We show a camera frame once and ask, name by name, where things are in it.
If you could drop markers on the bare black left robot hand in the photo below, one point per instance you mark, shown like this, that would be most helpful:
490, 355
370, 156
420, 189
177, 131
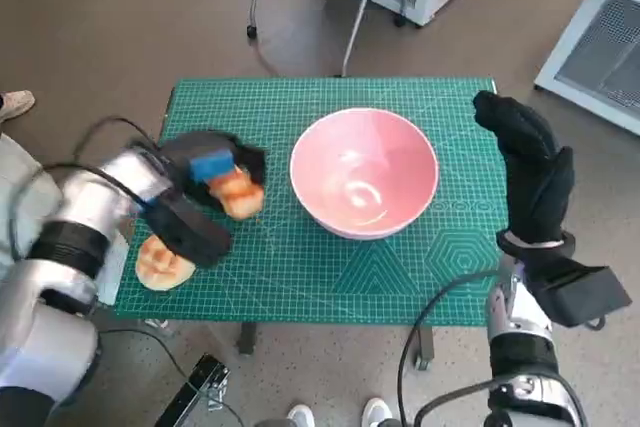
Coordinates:
185, 152

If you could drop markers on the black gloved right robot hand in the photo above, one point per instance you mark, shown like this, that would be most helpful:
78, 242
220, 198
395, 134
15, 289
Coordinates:
535, 172

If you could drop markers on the long striped toy bread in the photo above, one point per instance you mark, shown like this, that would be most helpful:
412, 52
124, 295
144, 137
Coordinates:
240, 197

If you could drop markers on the round toy bread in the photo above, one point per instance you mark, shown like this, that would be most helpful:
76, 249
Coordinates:
155, 267

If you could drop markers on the pink bowl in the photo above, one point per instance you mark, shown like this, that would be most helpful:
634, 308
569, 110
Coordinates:
365, 157

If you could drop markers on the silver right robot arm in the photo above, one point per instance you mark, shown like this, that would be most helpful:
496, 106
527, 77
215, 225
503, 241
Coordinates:
520, 357

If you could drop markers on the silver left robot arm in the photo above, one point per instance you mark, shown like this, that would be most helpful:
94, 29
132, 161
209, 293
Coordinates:
75, 197

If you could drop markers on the large white mesh cabinet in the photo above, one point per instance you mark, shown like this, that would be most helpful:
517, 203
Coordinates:
565, 47

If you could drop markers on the person's beige shoe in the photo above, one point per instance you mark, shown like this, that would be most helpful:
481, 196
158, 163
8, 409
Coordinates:
17, 102

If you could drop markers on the green cutting mat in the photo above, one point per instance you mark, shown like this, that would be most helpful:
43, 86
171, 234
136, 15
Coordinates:
350, 272

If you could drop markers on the black metal stand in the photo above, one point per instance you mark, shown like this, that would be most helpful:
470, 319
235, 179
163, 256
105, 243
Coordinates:
192, 392

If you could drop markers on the person's white shoe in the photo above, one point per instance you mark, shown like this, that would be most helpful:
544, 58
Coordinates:
377, 414
301, 417

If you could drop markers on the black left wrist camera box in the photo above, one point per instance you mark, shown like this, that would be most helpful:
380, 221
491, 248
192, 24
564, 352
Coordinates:
190, 232

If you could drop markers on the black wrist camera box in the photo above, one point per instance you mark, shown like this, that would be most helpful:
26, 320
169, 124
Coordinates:
585, 292
190, 232

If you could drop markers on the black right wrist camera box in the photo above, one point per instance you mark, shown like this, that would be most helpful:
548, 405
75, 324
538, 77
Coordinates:
585, 292

